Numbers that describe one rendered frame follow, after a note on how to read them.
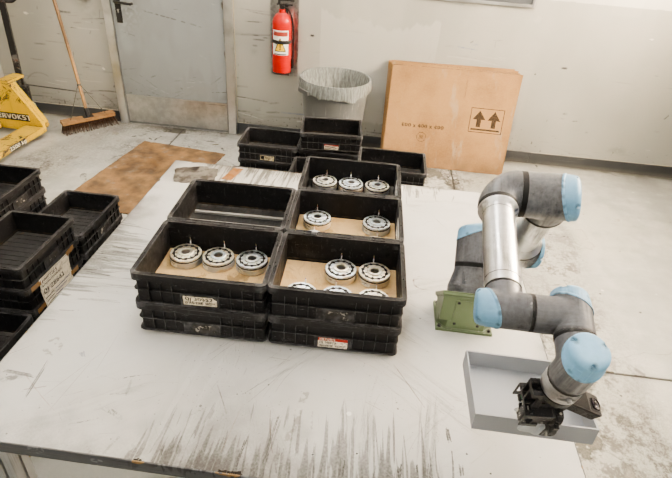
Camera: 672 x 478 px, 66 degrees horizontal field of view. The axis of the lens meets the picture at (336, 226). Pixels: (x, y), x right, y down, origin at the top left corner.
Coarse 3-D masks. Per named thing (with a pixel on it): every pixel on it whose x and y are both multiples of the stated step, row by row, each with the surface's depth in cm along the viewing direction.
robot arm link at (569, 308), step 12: (564, 288) 101; (576, 288) 100; (540, 300) 99; (552, 300) 99; (564, 300) 99; (576, 300) 98; (588, 300) 99; (540, 312) 97; (552, 312) 97; (564, 312) 97; (576, 312) 96; (588, 312) 97; (540, 324) 98; (552, 324) 97; (564, 324) 96; (576, 324) 95; (588, 324) 95
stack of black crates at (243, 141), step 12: (252, 132) 362; (264, 132) 361; (276, 132) 360; (288, 132) 359; (240, 144) 336; (252, 144) 337; (264, 144) 363; (276, 144) 365; (288, 144) 364; (240, 156) 342; (252, 156) 341; (264, 156) 340; (276, 156) 340; (288, 156) 339; (264, 168) 345; (276, 168) 344; (288, 168) 343
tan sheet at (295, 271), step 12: (288, 264) 173; (300, 264) 173; (312, 264) 174; (324, 264) 174; (288, 276) 168; (300, 276) 168; (312, 276) 168; (324, 288) 164; (348, 288) 164; (360, 288) 165; (384, 288) 166
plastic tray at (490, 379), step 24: (480, 360) 133; (504, 360) 133; (528, 360) 132; (480, 384) 129; (504, 384) 130; (480, 408) 123; (504, 408) 123; (504, 432) 118; (528, 432) 117; (576, 432) 115
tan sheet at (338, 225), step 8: (336, 224) 196; (344, 224) 196; (352, 224) 197; (360, 224) 197; (392, 224) 199; (336, 232) 191; (344, 232) 192; (352, 232) 192; (360, 232) 192; (392, 232) 194
